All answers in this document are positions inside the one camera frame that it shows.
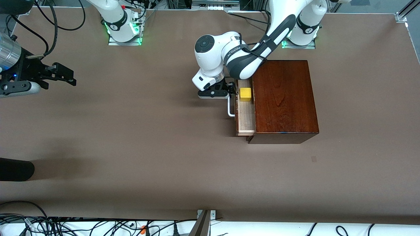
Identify black cylindrical object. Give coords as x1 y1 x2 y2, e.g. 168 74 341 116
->
0 157 35 182

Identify black arcing floor cable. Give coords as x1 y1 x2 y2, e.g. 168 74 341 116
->
0 200 50 219

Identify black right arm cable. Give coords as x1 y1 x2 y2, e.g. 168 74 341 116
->
26 0 59 60

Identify long black tabletop cable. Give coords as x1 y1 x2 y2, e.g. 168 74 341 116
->
227 12 268 24

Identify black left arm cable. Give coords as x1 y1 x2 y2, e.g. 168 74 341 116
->
240 20 289 63

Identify tangled black floor cables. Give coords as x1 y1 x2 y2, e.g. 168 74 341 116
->
0 213 197 236

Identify dark brown wooden cabinet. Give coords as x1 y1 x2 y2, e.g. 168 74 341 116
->
246 60 319 145

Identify black looping cable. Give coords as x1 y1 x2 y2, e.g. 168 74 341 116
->
35 0 86 31

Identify grey network switch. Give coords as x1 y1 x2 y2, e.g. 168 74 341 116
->
192 0 240 8

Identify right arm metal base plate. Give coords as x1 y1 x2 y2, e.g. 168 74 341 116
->
108 31 143 46

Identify dark metal strut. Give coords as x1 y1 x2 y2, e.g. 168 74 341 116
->
189 210 210 236

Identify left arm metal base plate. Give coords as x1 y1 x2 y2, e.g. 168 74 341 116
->
283 39 316 49

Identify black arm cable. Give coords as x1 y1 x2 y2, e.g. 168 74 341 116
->
240 20 289 63
26 0 59 60

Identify wooden drawer with white handle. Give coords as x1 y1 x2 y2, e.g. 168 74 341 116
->
227 79 256 137

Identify silver table edge plate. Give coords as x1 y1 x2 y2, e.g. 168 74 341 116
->
197 210 216 221

